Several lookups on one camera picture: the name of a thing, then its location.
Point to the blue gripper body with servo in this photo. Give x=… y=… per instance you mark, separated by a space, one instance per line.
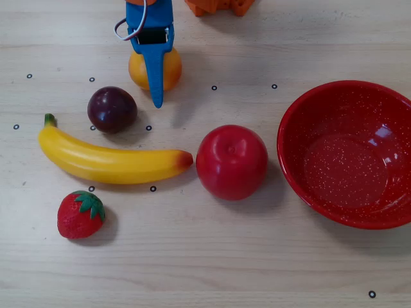
x=151 y=36

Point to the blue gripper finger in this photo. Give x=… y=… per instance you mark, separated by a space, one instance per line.
x=155 y=73

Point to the orange yellow toy peach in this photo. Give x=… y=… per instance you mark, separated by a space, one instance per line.
x=171 y=70

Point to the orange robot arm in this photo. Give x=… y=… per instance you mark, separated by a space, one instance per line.
x=136 y=1

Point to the orange robot base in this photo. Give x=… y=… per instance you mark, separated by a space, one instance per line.
x=208 y=6

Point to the red speckled enamel bowl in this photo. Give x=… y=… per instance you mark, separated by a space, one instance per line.
x=346 y=160

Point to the dark purple toy plum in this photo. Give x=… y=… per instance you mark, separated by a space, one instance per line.
x=112 y=110

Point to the yellow toy banana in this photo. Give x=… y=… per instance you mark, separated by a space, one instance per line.
x=112 y=163

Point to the red toy apple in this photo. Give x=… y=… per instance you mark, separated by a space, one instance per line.
x=231 y=163

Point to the red toy strawberry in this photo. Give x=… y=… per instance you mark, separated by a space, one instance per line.
x=77 y=221

